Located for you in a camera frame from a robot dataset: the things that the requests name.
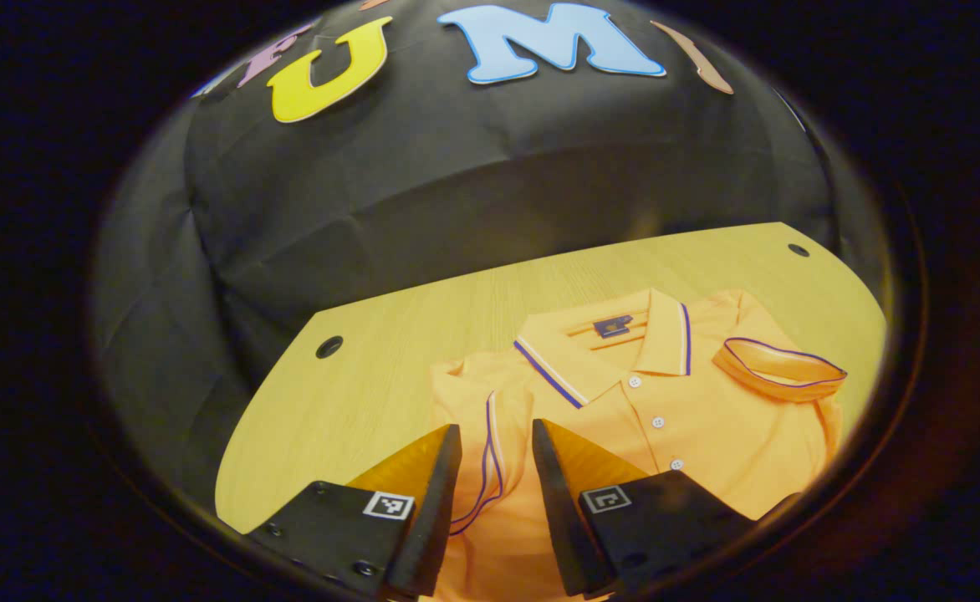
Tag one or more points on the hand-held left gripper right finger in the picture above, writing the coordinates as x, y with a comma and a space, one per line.
561, 518

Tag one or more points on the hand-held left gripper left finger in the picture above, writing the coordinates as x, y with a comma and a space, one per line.
436, 518

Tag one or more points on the orange T-shirt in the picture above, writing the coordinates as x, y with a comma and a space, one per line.
707, 418

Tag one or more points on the black backdrop cloth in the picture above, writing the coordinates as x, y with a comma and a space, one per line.
456, 184

